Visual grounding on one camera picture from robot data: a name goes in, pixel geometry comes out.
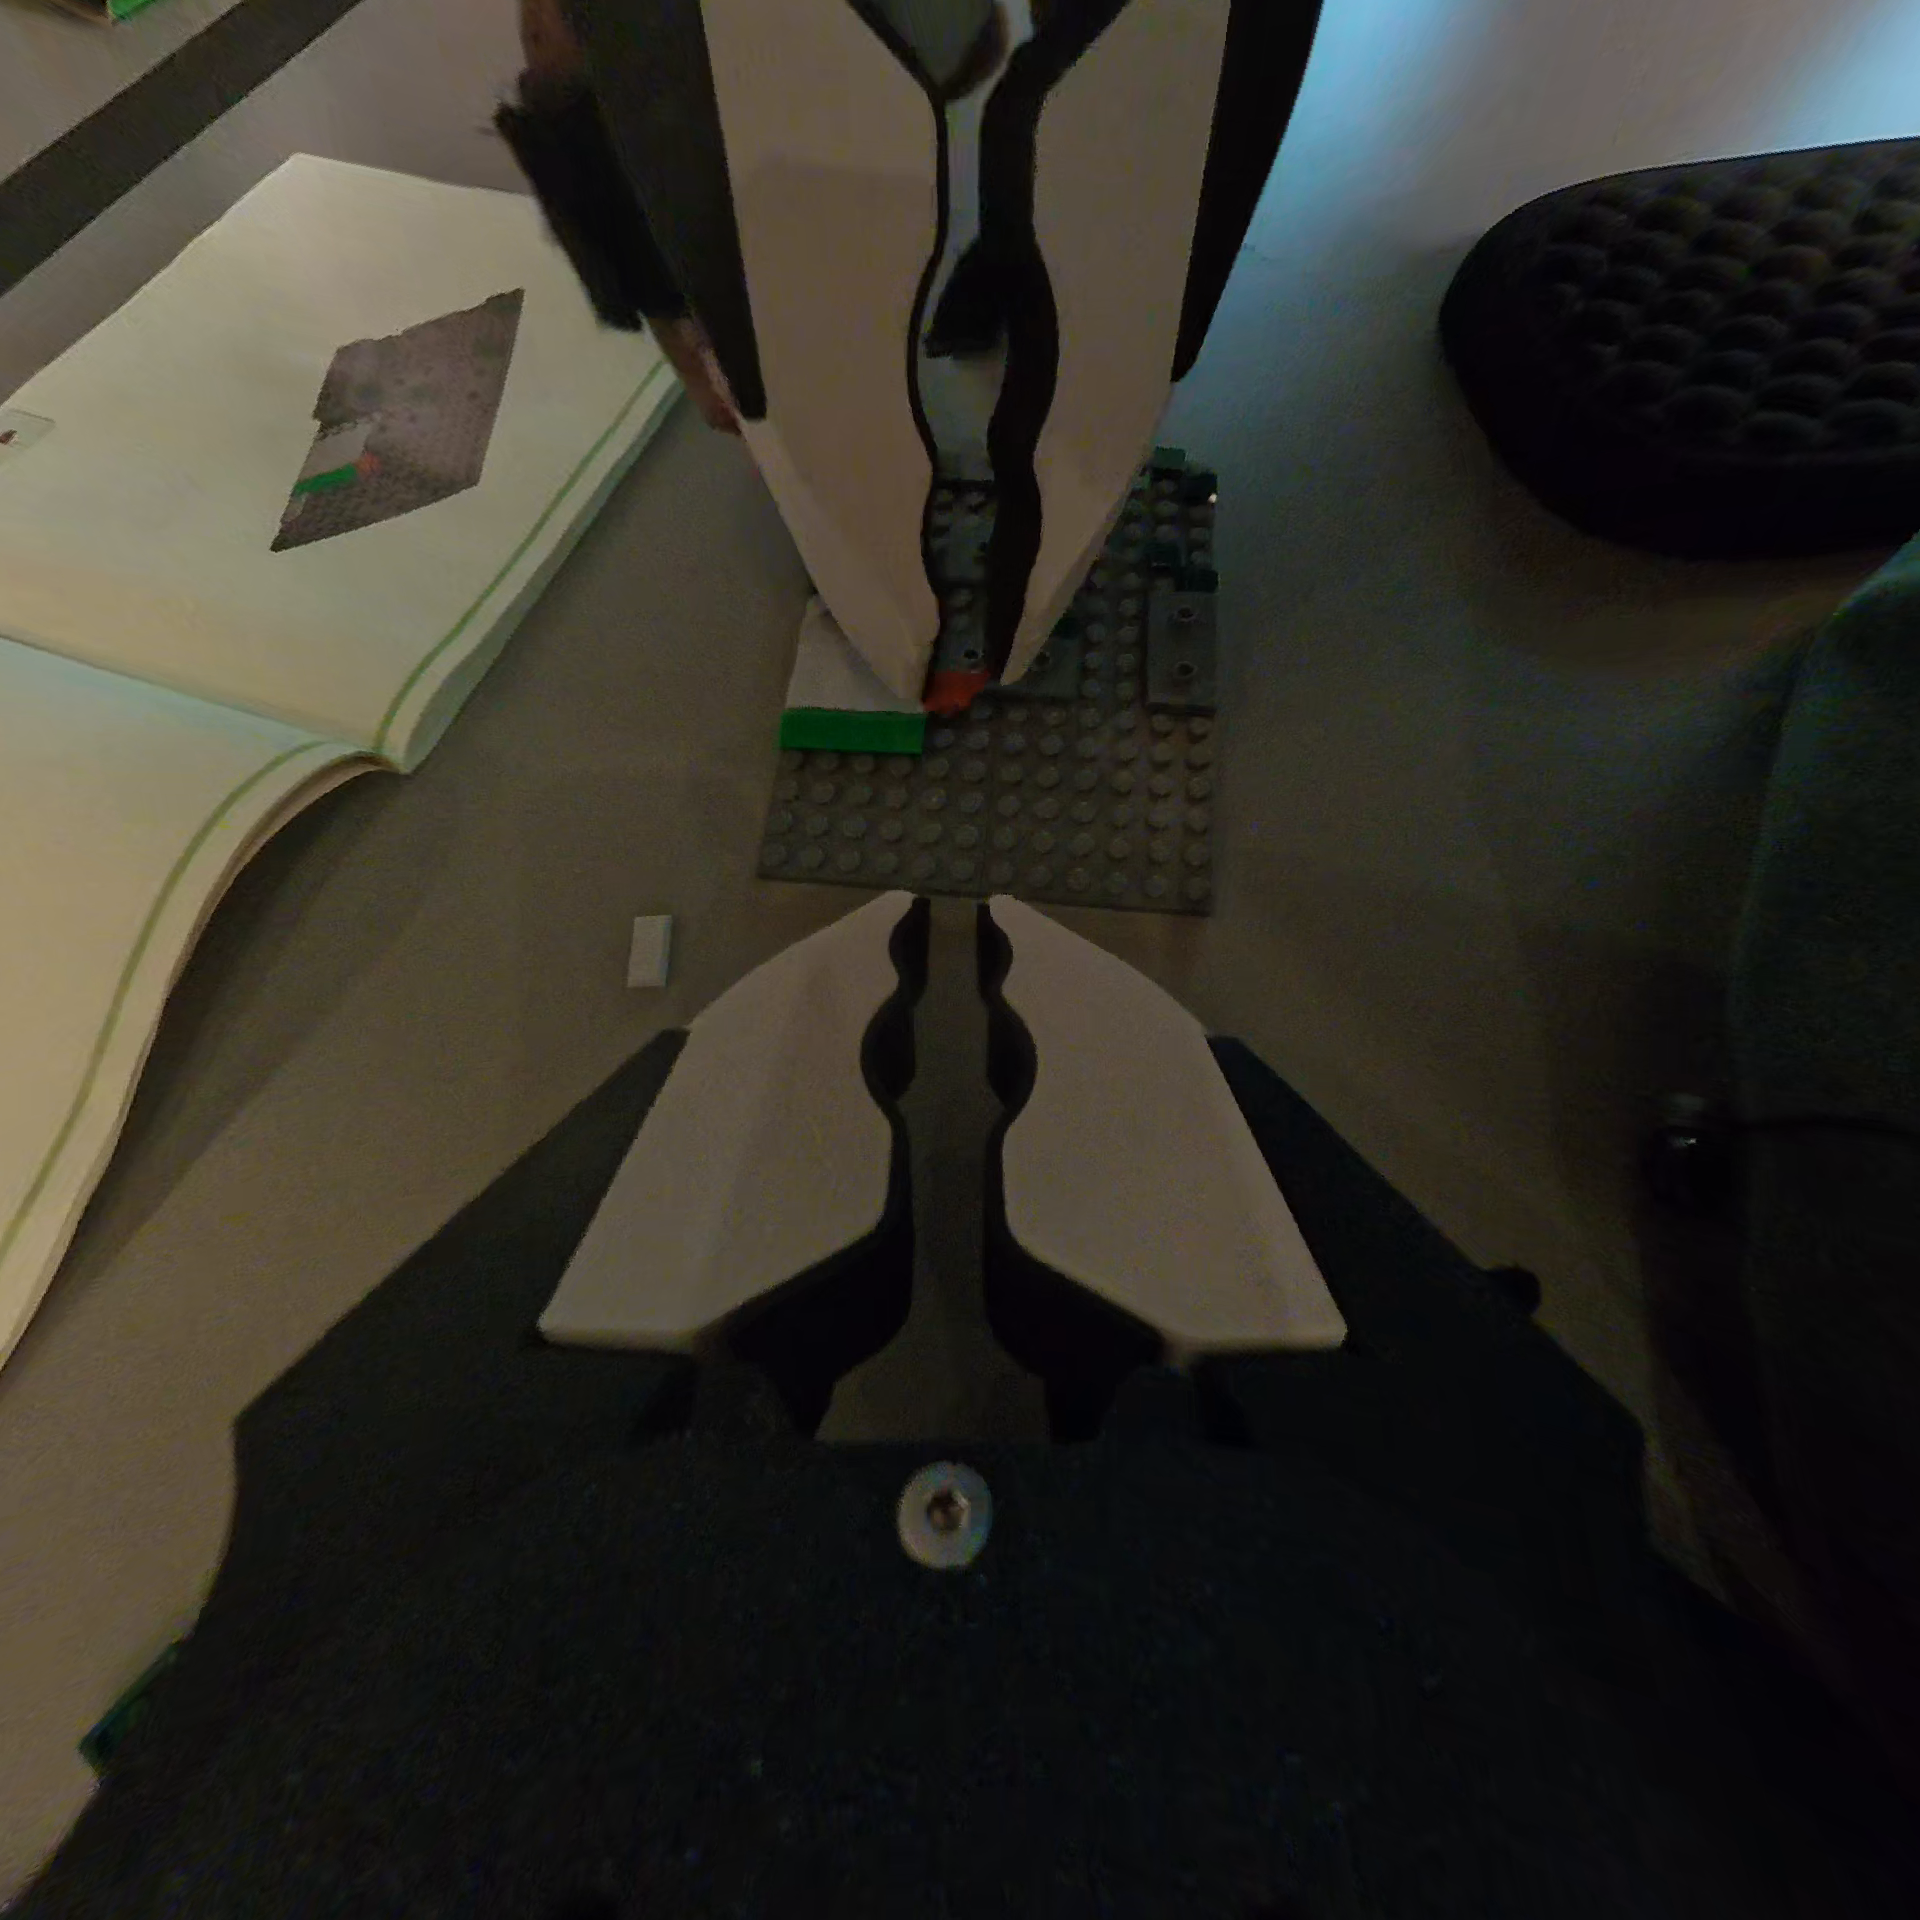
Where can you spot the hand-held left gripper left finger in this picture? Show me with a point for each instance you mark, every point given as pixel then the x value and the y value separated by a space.
pixel 751 1171

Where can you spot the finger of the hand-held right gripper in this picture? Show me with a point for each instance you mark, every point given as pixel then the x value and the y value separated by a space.
pixel 1126 299
pixel 839 346

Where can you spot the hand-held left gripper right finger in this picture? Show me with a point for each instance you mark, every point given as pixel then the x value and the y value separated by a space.
pixel 1155 1184

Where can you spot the small white tile brick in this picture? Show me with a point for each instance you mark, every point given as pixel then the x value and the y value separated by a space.
pixel 648 953

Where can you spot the small orange brick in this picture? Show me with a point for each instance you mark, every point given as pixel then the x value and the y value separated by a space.
pixel 950 693

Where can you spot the grey studded baseplate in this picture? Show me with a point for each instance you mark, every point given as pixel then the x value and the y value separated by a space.
pixel 1019 809

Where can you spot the person's right hand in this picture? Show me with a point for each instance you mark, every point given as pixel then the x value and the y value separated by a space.
pixel 578 194

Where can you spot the group of dark green bricks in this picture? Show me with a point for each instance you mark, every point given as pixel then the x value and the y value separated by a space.
pixel 1193 562

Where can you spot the open instruction booklet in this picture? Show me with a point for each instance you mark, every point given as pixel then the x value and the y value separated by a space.
pixel 225 599

